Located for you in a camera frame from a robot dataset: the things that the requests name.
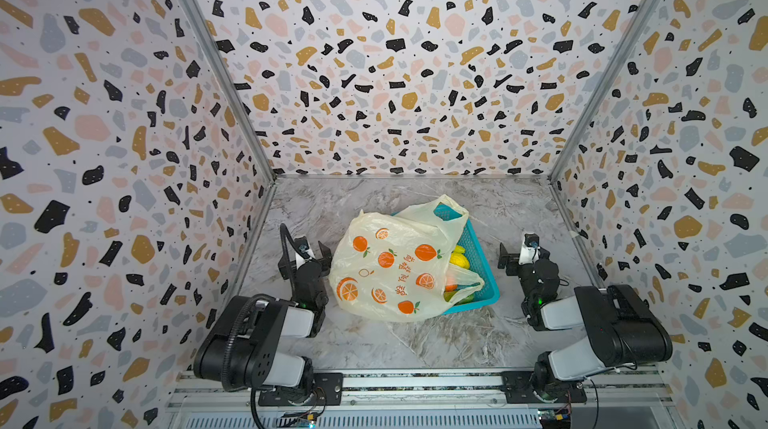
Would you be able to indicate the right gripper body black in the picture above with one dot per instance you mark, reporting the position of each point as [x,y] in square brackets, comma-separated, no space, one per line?
[525,264]

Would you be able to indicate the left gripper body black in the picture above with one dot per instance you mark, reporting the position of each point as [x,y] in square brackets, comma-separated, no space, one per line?
[306,269]

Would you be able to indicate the yellow lemon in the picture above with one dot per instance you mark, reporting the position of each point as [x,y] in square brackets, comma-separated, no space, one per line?
[460,260]

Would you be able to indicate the yellow plastic bag orange prints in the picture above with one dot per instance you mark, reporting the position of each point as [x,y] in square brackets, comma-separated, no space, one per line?
[393,268]

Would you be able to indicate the green yellow mango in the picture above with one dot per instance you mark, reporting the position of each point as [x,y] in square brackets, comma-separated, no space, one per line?
[465,294]

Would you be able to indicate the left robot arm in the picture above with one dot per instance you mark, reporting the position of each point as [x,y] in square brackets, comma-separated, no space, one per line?
[241,350]

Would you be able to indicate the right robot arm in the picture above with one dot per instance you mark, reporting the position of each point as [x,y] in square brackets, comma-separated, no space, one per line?
[620,330]

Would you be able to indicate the teal plastic basket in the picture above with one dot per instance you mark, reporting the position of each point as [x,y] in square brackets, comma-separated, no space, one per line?
[489,294]

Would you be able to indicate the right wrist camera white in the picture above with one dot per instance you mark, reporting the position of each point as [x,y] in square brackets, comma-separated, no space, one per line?
[529,251]

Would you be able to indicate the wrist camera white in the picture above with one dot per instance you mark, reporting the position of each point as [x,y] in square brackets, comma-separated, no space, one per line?
[303,252]
[529,251]

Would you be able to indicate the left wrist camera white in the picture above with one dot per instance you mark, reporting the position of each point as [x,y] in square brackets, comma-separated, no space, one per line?
[303,252]

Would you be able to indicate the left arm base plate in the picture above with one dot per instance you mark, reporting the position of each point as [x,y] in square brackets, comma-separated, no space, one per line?
[321,389]

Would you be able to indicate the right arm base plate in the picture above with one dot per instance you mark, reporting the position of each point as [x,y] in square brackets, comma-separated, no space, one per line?
[528,387]

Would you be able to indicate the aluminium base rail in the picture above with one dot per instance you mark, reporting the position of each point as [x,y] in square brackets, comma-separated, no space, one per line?
[430,398]

